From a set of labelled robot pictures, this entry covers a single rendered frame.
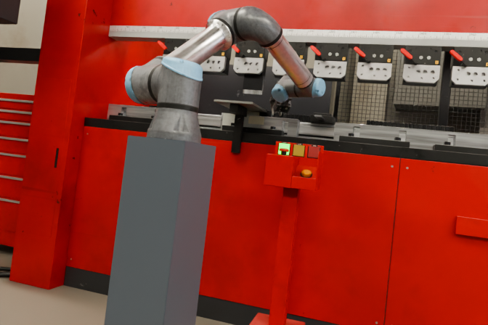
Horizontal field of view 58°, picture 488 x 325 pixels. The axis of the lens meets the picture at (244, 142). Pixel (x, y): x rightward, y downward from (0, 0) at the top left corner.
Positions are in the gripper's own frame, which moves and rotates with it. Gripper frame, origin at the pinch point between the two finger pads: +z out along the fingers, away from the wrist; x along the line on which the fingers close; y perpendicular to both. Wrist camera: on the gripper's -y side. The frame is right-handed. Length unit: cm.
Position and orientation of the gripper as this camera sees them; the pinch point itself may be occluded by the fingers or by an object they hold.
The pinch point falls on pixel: (274, 110)
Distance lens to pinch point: 216.9
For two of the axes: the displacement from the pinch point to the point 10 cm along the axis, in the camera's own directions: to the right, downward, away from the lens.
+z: -2.4, 5.1, 8.2
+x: 9.7, 1.1, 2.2
